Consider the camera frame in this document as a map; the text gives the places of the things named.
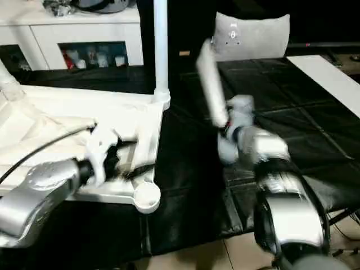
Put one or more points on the white plastic table leg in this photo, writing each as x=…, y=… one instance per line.
x=8, y=81
x=161, y=42
x=212, y=84

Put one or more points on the white plastic table top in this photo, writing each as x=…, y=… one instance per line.
x=56, y=112

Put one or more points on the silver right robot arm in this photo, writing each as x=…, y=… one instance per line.
x=287, y=208

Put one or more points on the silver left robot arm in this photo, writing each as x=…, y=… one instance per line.
x=36, y=191

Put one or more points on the black work mat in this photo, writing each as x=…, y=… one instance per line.
x=281, y=112

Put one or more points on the black cabinet with yellow label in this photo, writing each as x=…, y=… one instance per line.
x=185, y=28

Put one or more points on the white flat board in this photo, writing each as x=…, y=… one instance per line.
x=323, y=73

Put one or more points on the white glass-door cabinet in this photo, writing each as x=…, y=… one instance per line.
x=84, y=28

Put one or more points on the grey helmet on cabinet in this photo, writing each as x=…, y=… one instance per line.
x=101, y=5

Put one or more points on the dark clutter on cabinet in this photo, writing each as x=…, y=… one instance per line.
x=59, y=7

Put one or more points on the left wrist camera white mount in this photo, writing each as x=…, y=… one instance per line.
x=101, y=149

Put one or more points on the black table frame leg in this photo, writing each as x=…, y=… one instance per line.
x=343, y=214

